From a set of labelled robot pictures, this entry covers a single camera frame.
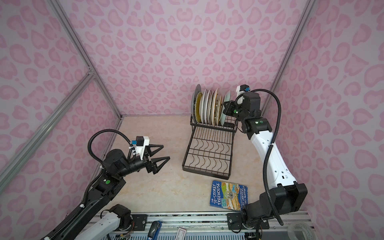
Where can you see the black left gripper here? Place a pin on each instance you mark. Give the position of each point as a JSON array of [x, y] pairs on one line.
[[151, 166]]

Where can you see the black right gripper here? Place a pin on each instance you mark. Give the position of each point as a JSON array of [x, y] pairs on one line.
[[228, 110]]

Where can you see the light blue flower plate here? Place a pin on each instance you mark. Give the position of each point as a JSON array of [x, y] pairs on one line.
[[226, 98]]

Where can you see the orange woven plate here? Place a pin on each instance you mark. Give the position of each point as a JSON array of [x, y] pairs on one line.
[[219, 110]]

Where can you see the star pattern cat plate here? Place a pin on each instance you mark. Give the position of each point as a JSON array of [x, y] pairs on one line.
[[215, 104]]

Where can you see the white plate orange sun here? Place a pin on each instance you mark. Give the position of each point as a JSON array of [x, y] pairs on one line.
[[208, 105]]

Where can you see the white plate black rings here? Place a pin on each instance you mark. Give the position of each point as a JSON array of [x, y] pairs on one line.
[[204, 105]]

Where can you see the yellow-green woven plate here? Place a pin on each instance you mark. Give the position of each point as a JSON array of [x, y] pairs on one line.
[[198, 108]]

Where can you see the large grey-green plate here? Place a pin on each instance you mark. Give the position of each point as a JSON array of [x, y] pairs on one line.
[[193, 102]]

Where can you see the black wire dish rack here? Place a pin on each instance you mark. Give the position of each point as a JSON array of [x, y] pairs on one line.
[[210, 149]]

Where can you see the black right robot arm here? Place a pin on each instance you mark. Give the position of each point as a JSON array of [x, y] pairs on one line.
[[283, 194]]

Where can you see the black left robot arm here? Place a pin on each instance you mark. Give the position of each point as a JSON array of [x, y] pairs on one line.
[[104, 188]]

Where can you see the blue treehouse book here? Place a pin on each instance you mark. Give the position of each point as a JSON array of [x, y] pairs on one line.
[[228, 196]]

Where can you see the white tape roll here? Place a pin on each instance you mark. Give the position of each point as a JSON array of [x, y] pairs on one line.
[[300, 231]]

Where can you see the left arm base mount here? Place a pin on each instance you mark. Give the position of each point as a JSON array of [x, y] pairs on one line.
[[135, 222]]

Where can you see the blue black tool handle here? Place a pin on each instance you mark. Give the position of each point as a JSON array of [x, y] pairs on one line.
[[154, 230]]

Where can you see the aluminium frame rail front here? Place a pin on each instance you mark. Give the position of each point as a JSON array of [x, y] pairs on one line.
[[192, 226]]

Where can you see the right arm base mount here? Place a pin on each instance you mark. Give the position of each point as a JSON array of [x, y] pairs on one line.
[[235, 221]]

